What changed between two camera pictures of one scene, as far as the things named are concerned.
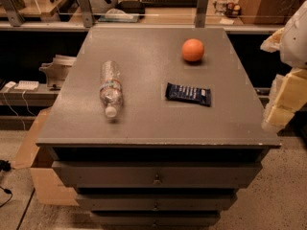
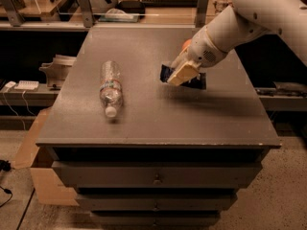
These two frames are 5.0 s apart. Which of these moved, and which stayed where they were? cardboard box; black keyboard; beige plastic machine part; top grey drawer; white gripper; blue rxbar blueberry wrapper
Moved: white gripper; blue rxbar blueberry wrapper
Stayed: top grey drawer; beige plastic machine part; cardboard box; black keyboard
